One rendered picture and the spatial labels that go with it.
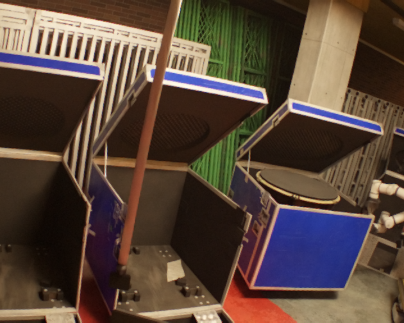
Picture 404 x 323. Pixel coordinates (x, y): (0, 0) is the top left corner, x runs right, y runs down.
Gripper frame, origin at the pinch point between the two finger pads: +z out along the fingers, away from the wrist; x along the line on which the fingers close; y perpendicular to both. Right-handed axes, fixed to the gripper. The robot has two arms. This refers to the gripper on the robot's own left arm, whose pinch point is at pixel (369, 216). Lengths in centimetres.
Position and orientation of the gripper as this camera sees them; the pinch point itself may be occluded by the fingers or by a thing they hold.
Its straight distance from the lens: 375.8
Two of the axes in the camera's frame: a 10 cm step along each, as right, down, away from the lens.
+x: -9.6, -1.7, -2.3
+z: -1.9, 9.8, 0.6
